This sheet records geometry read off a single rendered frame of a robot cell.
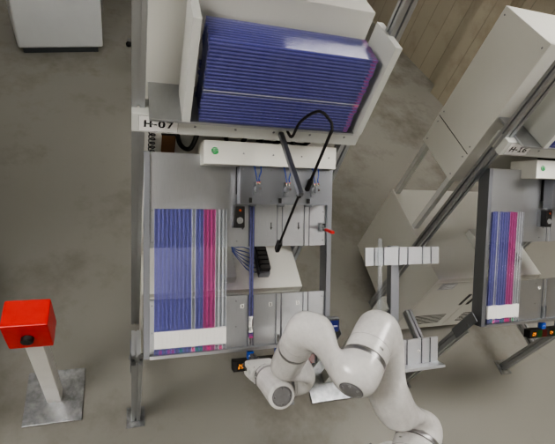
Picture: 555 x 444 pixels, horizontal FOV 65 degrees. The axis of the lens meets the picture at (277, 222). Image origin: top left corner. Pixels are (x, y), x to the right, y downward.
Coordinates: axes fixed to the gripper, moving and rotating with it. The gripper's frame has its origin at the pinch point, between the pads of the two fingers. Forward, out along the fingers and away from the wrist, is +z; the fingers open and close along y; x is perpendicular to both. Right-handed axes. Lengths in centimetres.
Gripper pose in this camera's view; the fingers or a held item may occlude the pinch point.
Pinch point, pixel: (253, 358)
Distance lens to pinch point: 164.4
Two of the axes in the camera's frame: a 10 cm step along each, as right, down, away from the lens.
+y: 9.5, 0.0, 3.2
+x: 0.2, -10.0, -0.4
